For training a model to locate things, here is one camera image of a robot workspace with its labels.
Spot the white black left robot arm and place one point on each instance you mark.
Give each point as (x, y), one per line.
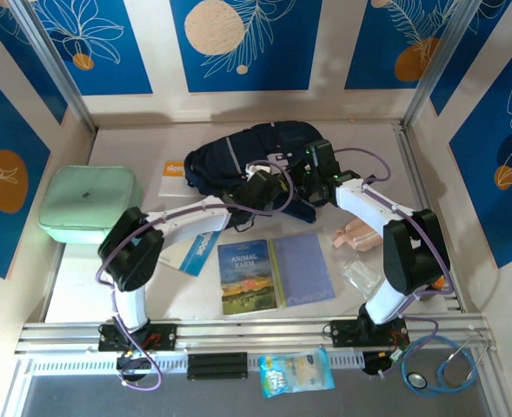
(129, 304)

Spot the black ribbed block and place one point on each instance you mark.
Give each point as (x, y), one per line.
(217, 366)

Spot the Animal Farm book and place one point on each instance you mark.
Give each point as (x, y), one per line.
(247, 278)

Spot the blue floral wall panel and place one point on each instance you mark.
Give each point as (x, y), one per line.
(490, 208)
(377, 43)
(3, 130)
(108, 65)
(260, 65)

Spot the orange and white box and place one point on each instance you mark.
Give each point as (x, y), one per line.
(173, 178)

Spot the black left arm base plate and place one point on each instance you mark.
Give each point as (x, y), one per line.
(164, 336)

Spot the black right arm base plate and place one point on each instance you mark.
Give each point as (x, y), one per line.
(342, 333)

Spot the navy blue student backpack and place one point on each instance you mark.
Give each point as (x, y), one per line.
(221, 165)

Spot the purple notebook green spine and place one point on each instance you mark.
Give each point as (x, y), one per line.
(303, 269)

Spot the clear plastic bag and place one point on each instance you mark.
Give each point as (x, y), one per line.
(360, 276)

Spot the blue white snack packet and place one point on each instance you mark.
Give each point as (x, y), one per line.
(294, 371)

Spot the blue stethoscope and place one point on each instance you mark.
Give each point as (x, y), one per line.
(418, 380)

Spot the aluminium side rail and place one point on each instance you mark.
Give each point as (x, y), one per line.
(412, 165)

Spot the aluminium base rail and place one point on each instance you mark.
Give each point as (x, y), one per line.
(247, 332)

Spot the aluminium frame post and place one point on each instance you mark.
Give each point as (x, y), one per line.
(60, 74)
(438, 61)

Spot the grey metal shelf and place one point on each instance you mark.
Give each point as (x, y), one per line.
(194, 399)

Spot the blue white notebook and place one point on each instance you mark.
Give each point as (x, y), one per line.
(197, 256)

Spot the mint green lunch box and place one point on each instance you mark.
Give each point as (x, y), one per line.
(86, 195)

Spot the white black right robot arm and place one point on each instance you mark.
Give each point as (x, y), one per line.
(381, 304)

